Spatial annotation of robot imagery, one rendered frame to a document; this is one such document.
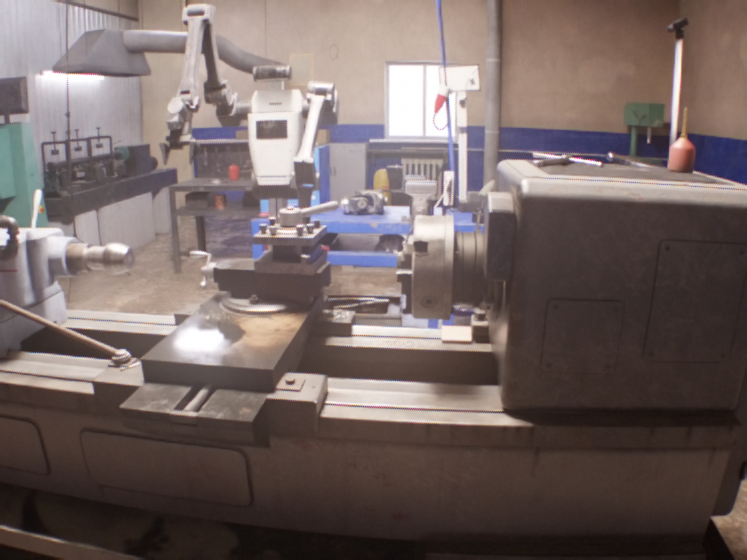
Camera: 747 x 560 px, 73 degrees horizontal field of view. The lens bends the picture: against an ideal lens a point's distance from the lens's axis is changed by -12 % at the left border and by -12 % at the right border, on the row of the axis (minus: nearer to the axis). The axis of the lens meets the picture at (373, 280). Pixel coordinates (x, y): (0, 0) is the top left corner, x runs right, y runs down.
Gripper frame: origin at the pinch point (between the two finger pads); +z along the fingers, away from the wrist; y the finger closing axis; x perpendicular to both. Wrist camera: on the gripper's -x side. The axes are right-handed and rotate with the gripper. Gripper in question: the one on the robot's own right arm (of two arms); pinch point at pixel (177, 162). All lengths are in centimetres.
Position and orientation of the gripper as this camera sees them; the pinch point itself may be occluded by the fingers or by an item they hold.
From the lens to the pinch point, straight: 209.9
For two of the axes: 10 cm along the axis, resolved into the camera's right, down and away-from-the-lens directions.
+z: -0.3, 9.7, -2.3
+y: 10.0, 0.2, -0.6
